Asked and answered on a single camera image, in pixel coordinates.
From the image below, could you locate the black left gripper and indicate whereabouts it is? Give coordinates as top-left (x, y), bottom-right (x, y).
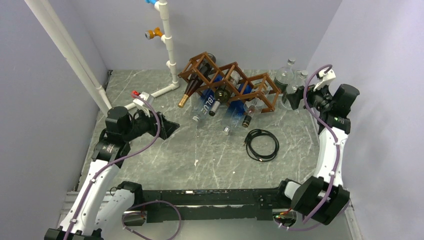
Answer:
top-left (122, 105), bottom-right (179, 142)

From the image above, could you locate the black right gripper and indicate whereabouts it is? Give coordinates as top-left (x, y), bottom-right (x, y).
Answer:
top-left (286, 79), bottom-right (334, 113)

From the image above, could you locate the clear white labelled bottle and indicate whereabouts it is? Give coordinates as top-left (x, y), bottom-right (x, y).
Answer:
top-left (281, 70), bottom-right (309, 110)

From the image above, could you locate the round clear glass bottle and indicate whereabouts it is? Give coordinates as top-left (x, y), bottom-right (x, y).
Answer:
top-left (273, 57), bottom-right (296, 94)

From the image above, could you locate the dark red wine bottle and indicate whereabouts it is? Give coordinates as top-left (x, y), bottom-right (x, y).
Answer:
top-left (177, 58), bottom-right (212, 108)

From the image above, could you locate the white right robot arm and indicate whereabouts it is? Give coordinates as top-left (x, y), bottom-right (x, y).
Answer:
top-left (275, 84), bottom-right (360, 225)

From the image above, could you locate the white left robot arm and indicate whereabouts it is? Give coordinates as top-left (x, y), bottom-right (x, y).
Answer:
top-left (44, 106), bottom-right (180, 240)

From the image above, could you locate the blue labelled clear bottle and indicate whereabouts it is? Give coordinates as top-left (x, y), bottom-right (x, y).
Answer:
top-left (191, 88), bottom-right (215, 122)

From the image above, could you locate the green wine bottle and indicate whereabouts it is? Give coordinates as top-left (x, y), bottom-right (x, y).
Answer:
top-left (208, 84), bottom-right (233, 117)

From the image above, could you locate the brown wooden wine rack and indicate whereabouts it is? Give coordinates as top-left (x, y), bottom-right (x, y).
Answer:
top-left (177, 51), bottom-right (281, 113)

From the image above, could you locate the orange pipe fitting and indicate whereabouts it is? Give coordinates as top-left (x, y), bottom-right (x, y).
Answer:
top-left (145, 27), bottom-right (164, 40)

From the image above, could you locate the blue pipe fitting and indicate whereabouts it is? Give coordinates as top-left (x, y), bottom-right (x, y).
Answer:
top-left (145, 0), bottom-right (158, 5)

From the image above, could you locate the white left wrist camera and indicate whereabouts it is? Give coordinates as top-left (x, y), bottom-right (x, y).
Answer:
top-left (131, 90), bottom-right (155, 109)

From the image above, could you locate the coiled black cable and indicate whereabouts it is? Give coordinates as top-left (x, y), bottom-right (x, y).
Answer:
top-left (244, 129), bottom-right (280, 163)

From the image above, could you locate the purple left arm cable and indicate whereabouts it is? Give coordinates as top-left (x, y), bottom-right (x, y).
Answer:
top-left (62, 94), bottom-right (182, 240)

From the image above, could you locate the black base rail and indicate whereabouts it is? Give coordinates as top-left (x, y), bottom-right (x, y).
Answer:
top-left (128, 187), bottom-right (291, 223)

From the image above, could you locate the white pvc pipe frame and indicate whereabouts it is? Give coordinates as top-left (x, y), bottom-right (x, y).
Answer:
top-left (24, 0), bottom-right (180, 117)

